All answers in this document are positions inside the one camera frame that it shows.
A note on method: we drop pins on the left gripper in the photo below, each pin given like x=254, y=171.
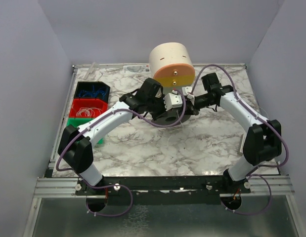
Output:
x=159, y=106

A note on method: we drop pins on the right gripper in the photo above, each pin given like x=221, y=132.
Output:
x=195, y=100

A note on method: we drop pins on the black cable spool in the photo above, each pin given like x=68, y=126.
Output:
x=169, y=118

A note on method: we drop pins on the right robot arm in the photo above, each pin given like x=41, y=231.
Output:
x=261, y=142

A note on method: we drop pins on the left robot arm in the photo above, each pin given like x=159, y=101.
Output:
x=76, y=143

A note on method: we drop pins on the white plastic stick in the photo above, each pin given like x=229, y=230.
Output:
x=138, y=79

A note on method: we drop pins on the white flat packet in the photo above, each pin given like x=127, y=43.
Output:
x=136, y=69

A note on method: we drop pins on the cream cylindrical drawer cabinet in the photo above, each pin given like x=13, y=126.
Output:
x=171, y=65

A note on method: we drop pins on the small white cardboard box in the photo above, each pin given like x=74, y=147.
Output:
x=241, y=144

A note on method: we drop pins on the clear plastic strip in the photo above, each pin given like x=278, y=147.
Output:
x=91, y=69

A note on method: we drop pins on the red storage bin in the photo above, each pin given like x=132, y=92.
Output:
x=87, y=108

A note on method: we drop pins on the green storage bin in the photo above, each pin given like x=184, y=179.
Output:
x=75, y=122

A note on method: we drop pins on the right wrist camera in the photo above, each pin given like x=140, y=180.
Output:
x=187, y=92

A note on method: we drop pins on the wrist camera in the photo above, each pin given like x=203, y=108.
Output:
x=172, y=100
x=187, y=92

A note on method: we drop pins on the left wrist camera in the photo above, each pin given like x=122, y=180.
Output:
x=172, y=100

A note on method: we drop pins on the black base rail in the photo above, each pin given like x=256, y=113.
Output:
x=162, y=190

